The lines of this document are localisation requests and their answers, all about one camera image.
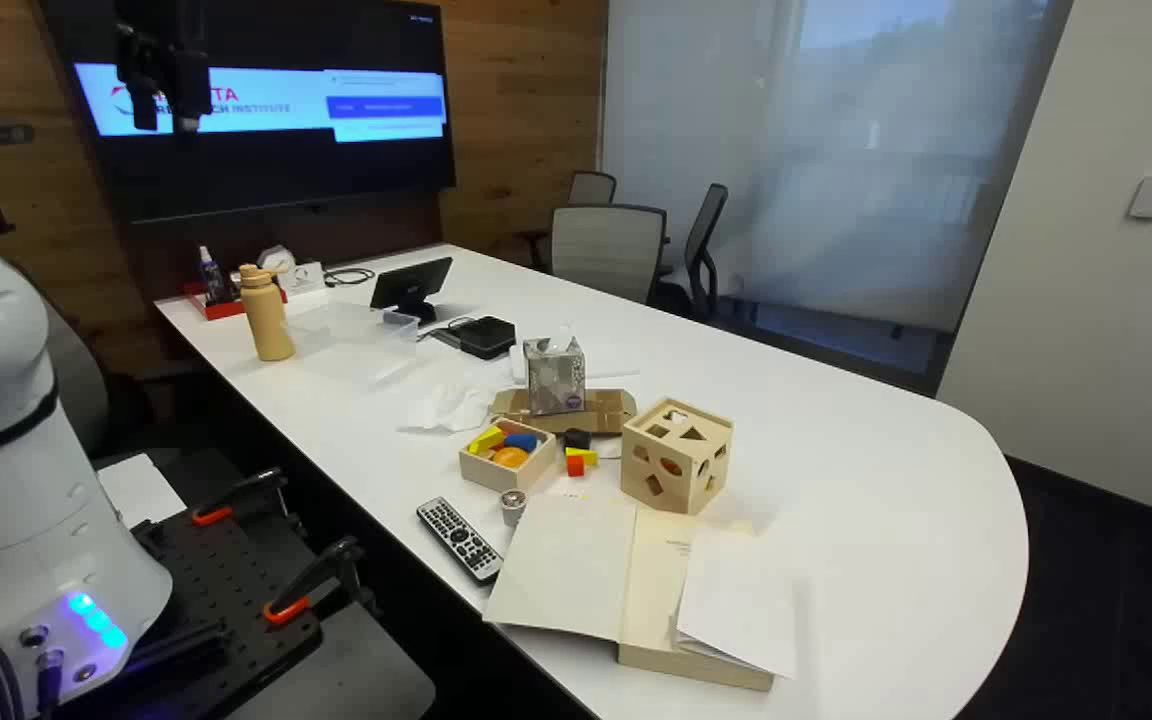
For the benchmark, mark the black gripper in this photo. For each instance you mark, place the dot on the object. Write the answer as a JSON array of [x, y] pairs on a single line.
[[162, 33]]

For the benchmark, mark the blue hardcover book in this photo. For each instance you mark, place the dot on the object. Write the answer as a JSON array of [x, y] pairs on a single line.
[[603, 572]]

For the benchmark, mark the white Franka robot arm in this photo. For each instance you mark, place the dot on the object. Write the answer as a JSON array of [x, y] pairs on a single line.
[[0, 482]]

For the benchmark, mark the red tray with small bottle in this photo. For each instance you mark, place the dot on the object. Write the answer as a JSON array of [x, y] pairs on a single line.
[[215, 288]]

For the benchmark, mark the white objects beside bottle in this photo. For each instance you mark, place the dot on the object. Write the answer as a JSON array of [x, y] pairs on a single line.
[[290, 271]]

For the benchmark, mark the tan bottle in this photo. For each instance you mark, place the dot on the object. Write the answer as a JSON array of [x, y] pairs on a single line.
[[267, 316]]

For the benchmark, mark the black tablet on stand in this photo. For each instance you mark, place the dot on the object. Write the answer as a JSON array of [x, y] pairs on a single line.
[[409, 287]]

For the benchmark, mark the white paper sheet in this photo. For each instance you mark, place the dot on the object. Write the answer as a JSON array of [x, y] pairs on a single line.
[[136, 488]]

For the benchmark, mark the small black box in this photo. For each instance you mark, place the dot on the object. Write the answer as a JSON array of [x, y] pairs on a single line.
[[484, 335]]

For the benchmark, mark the grey office chair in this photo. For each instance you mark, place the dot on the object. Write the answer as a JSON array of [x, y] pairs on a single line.
[[606, 251], [589, 184]]

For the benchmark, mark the crumpled silver bag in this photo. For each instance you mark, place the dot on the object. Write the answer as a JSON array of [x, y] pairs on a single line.
[[553, 377]]

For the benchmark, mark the wooden tray with coloured blocks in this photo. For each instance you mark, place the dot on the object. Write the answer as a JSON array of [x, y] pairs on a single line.
[[510, 452]]

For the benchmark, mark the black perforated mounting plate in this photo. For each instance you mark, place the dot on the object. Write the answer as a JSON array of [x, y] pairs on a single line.
[[221, 601]]

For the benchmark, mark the black remote control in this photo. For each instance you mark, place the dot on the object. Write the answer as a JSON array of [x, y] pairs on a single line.
[[458, 538]]

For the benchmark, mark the small black toy block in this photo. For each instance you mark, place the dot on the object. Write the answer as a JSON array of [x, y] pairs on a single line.
[[576, 437]]

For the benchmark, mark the small silver cylinder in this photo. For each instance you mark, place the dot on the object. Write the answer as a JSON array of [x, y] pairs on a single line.
[[512, 504]]

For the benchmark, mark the flat wooden board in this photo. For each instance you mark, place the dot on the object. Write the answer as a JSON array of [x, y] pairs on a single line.
[[608, 411]]

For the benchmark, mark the red and yellow toy block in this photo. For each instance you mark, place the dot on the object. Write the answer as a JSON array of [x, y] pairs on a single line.
[[576, 461]]

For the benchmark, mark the black office chair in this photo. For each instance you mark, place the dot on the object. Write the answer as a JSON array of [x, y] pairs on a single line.
[[696, 252]]

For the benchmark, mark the wooden shape sorter cube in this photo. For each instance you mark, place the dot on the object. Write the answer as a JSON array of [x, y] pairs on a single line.
[[676, 456]]

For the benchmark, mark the translucent window blind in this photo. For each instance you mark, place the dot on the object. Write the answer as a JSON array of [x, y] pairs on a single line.
[[856, 146]]

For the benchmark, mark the large wall monitor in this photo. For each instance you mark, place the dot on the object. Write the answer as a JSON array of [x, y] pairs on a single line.
[[280, 100]]

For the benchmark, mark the white wall light switch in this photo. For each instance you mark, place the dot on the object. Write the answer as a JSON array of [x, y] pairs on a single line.
[[1149, 197]]

